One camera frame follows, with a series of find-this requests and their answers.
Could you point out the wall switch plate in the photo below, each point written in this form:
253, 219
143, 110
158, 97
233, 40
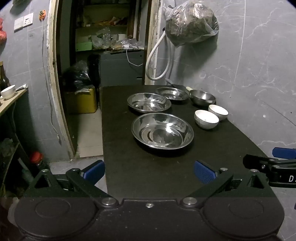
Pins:
23, 21

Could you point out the yellow container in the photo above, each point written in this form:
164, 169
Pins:
85, 100

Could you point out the wooden side shelf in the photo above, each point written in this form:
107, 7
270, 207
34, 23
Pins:
5, 104

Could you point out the green box on cabinet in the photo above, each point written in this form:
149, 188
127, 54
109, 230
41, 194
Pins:
84, 46

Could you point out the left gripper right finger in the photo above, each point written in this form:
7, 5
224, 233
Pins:
215, 181

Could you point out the white ceramic bowl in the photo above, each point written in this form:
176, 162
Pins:
219, 111
206, 119

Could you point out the plastic bag of greens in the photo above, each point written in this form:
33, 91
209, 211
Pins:
189, 23

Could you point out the deep steel bowl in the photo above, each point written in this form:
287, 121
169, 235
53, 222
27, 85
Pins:
202, 98

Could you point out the dark glass bottle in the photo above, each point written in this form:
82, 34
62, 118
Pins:
4, 81

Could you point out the steel plate with sticker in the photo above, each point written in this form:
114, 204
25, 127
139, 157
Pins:
172, 93

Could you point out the cleaver with cream handle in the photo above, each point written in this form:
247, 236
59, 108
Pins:
181, 87

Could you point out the large steel plate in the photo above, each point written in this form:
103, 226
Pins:
162, 131

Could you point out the dark cabinet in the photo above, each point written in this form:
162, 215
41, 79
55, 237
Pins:
121, 68

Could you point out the orange wall hook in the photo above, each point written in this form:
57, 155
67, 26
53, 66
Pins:
42, 15

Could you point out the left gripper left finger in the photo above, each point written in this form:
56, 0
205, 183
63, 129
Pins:
84, 180

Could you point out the red capped bottle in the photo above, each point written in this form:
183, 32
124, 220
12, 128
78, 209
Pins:
37, 158

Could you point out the black plastic bag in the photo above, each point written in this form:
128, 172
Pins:
76, 77

